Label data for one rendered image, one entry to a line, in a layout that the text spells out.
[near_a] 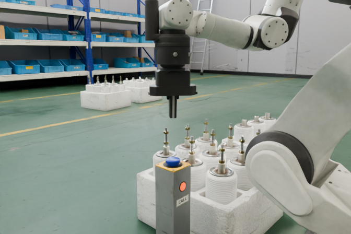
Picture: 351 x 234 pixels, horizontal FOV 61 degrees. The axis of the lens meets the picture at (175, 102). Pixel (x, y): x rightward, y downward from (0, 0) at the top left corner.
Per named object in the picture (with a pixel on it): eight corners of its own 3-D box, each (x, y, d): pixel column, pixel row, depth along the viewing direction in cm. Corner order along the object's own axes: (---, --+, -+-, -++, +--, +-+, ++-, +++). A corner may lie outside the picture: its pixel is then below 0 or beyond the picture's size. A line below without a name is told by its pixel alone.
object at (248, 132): (256, 160, 151) (257, 125, 148) (245, 165, 144) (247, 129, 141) (240, 155, 158) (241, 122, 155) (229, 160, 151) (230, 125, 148)
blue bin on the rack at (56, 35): (28, 41, 516) (27, 28, 512) (50, 41, 544) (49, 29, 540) (42, 40, 483) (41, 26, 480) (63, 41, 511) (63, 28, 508)
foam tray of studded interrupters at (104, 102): (131, 105, 341) (130, 90, 338) (106, 111, 309) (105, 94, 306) (106, 102, 362) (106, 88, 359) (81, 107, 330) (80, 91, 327)
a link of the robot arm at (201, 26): (151, 26, 78) (197, 39, 83) (160, 23, 70) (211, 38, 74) (157, 1, 78) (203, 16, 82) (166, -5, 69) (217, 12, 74)
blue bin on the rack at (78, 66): (53, 70, 557) (52, 59, 554) (71, 69, 587) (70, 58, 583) (68, 71, 526) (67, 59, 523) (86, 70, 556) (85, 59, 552)
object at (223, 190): (208, 215, 100) (209, 164, 97) (237, 221, 97) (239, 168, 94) (201, 231, 91) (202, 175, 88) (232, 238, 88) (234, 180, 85)
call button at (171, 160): (183, 165, 81) (183, 158, 80) (173, 170, 78) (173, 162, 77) (172, 162, 83) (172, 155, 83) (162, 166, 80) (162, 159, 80)
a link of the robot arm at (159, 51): (192, 91, 83) (192, 47, 81) (200, 96, 73) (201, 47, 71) (147, 92, 81) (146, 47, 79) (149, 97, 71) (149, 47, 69)
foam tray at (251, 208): (283, 215, 113) (286, 171, 110) (226, 270, 85) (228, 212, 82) (201, 185, 139) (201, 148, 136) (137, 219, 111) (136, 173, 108)
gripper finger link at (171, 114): (171, 116, 80) (171, 93, 79) (173, 118, 77) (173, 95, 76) (165, 116, 80) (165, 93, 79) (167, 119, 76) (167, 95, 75)
